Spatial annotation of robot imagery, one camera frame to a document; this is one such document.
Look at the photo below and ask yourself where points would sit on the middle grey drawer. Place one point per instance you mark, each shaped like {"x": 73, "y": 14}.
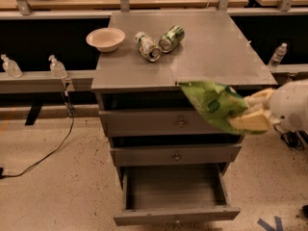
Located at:
{"x": 174, "y": 155}

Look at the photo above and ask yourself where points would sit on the white green soda can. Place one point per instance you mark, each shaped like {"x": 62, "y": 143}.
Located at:
{"x": 147, "y": 46}

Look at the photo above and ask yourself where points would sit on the grey shelf rail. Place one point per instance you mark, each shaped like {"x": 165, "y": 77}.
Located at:
{"x": 44, "y": 81}

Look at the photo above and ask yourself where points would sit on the clear water bottle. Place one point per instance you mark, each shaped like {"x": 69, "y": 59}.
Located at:
{"x": 277, "y": 56}

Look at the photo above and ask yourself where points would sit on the top grey drawer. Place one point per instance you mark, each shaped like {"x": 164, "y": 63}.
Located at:
{"x": 154, "y": 122}

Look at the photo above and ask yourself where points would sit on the grey drawer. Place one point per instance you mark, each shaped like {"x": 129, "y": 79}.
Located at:
{"x": 174, "y": 155}
{"x": 154, "y": 122}
{"x": 174, "y": 194}

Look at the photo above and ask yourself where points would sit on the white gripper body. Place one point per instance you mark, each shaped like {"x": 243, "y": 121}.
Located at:
{"x": 290, "y": 105}

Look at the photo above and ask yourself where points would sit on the green rice chip bag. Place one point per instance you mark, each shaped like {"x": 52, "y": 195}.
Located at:
{"x": 216, "y": 103}

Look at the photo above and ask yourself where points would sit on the white ceramic bowl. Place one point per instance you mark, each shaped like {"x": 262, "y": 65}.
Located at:
{"x": 106, "y": 39}

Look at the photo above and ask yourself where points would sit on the far left sanitizer bottle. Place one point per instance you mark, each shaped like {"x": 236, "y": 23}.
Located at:
{"x": 11, "y": 67}

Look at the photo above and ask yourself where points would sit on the bottom grey drawer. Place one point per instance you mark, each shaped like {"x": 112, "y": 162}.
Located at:
{"x": 174, "y": 194}

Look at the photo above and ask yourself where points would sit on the grey drawer cabinet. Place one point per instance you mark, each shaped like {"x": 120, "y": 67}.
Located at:
{"x": 213, "y": 49}

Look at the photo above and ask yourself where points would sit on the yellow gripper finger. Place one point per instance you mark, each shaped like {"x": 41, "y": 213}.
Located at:
{"x": 260, "y": 98}
{"x": 257, "y": 121}

